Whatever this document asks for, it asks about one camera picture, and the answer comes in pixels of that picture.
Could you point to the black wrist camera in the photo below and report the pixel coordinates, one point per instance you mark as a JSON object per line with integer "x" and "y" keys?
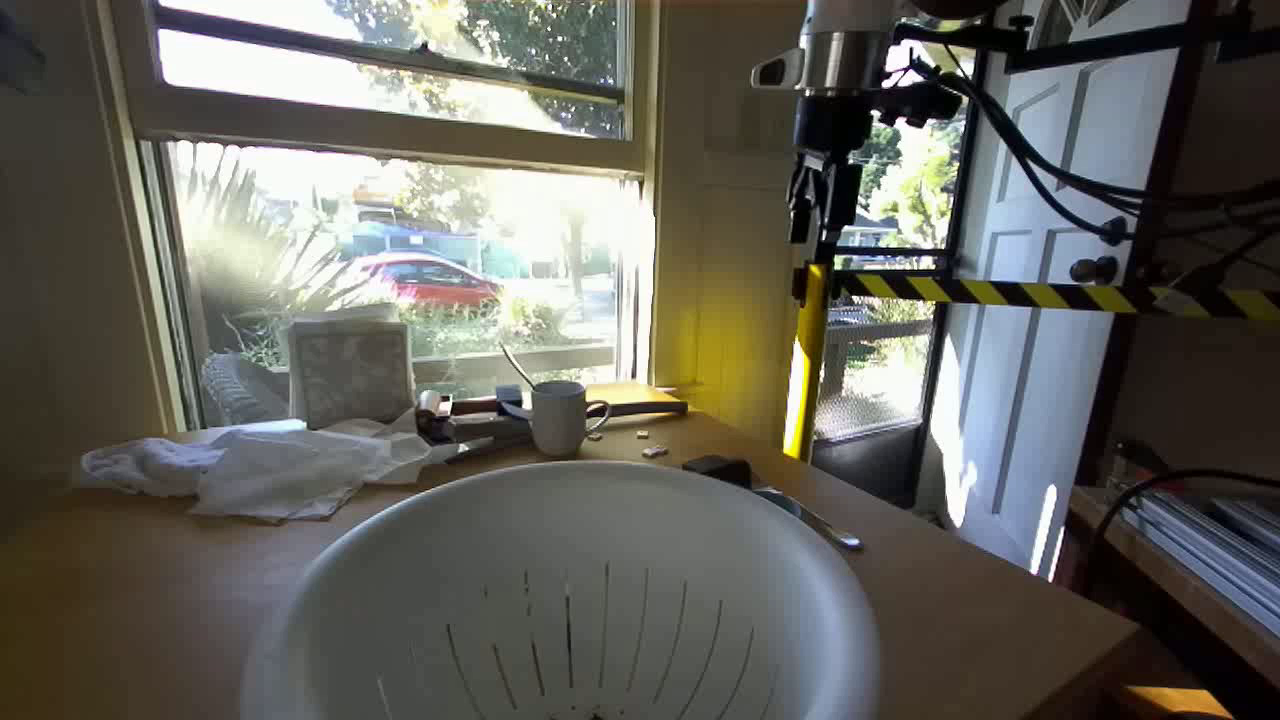
{"x": 919, "y": 100}

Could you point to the large white framed window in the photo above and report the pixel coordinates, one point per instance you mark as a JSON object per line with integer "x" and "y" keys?
{"x": 400, "y": 200}

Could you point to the black plastic clip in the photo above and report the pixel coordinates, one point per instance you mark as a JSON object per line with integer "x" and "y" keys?
{"x": 434, "y": 417}

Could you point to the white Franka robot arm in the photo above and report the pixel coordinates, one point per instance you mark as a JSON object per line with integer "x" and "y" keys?
{"x": 846, "y": 46}

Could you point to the white letter tile G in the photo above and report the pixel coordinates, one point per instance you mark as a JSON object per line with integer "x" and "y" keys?
{"x": 638, "y": 435}

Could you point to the black and metal kitchen tool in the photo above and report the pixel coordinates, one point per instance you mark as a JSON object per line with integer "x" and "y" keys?
{"x": 475, "y": 435}

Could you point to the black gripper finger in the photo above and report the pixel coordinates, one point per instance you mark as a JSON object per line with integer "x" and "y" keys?
{"x": 812, "y": 224}
{"x": 846, "y": 224}

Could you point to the dark door knob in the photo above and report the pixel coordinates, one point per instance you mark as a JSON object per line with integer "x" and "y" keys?
{"x": 1093, "y": 268}

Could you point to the white panelled door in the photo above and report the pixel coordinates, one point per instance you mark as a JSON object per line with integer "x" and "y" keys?
{"x": 1055, "y": 334}

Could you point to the yellow vertical pole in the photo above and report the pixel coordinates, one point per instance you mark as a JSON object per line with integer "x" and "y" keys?
{"x": 806, "y": 360}

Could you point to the white crumpled cloth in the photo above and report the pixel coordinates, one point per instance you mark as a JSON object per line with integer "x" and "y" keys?
{"x": 264, "y": 465}

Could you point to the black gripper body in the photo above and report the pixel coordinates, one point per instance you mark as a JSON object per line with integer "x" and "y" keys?
{"x": 832, "y": 124}

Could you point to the white slotted wrist bracket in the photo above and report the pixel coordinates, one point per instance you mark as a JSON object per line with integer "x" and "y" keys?
{"x": 772, "y": 69}

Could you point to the stack of books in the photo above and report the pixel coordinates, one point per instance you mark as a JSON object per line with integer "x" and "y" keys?
{"x": 1223, "y": 547}

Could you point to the white plastic colander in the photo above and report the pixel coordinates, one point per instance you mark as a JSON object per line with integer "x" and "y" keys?
{"x": 561, "y": 600}

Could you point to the red car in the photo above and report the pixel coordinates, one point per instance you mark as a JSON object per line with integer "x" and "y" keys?
{"x": 425, "y": 281}

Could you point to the yellow black striped bar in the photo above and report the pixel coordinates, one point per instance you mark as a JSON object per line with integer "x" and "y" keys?
{"x": 1040, "y": 295}

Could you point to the metal fork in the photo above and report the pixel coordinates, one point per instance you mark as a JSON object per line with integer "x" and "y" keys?
{"x": 812, "y": 522}

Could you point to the white ceramic mug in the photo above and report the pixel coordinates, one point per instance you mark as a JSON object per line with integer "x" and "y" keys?
{"x": 558, "y": 421}

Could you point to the dark metal frame post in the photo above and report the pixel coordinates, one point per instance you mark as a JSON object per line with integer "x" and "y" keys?
{"x": 1151, "y": 241}

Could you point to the black power adapter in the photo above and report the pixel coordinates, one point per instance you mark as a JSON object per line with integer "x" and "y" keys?
{"x": 718, "y": 469}

